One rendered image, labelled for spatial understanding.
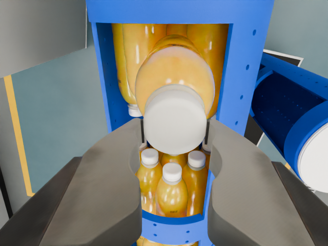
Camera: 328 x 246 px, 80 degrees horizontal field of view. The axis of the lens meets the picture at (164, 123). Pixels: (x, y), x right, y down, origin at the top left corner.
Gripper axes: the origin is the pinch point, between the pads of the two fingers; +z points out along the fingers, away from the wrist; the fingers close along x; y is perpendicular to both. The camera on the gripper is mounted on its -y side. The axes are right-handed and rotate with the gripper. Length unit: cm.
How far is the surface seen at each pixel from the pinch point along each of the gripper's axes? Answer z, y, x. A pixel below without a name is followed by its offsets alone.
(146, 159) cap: 23.0, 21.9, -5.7
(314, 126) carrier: 35, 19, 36
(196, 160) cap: 22.6, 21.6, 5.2
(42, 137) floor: 136, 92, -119
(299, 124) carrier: 38, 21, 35
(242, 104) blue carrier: 16.8, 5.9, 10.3
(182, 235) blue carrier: 12.7, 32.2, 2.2
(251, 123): 121, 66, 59
